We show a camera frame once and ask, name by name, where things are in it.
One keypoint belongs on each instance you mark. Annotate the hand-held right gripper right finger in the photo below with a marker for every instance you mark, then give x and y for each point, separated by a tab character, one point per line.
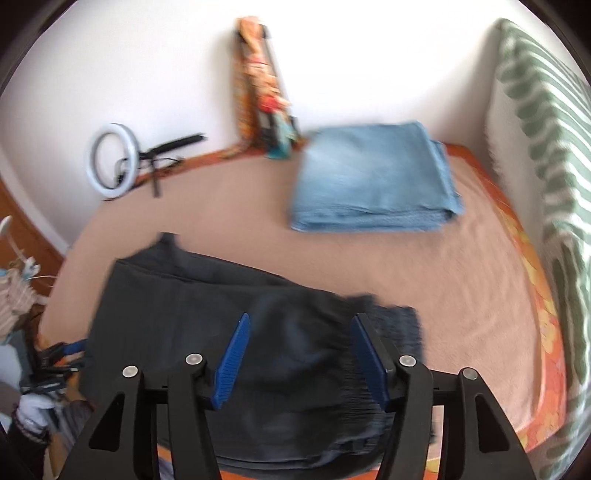
369	364

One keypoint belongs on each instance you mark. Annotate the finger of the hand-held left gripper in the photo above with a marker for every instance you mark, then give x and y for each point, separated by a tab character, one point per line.
71	348
62	369

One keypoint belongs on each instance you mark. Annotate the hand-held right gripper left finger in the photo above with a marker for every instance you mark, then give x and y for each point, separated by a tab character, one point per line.
233	360

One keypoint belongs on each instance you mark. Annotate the black pants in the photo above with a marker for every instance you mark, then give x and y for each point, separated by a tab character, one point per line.
184	314

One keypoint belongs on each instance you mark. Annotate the person's left forearm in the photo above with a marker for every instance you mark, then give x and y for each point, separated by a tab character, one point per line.
23	452

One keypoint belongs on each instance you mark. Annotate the person's left hand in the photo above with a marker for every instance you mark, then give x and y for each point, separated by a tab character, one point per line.
34	410

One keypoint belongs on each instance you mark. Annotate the plaid cloth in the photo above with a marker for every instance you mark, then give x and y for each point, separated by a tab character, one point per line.
16	295

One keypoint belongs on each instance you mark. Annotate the beige blanket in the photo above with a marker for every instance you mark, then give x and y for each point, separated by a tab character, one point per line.
461	286

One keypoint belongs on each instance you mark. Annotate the white desk lamp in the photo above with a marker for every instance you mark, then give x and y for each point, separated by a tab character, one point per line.
4	227

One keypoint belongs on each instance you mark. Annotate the bed with orange floral sheet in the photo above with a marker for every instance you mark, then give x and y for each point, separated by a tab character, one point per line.
547	332

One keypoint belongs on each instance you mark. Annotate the folded blue jeans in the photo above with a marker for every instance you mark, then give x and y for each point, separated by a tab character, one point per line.
369	175

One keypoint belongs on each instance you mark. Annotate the black tripod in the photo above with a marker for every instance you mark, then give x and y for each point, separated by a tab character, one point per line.
180	142

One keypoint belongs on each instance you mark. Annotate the colourful patterned cloth bundle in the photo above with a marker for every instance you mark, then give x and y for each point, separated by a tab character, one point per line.
258	69

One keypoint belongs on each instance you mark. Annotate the green striped white cushion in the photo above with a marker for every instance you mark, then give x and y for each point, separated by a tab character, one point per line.
554	138

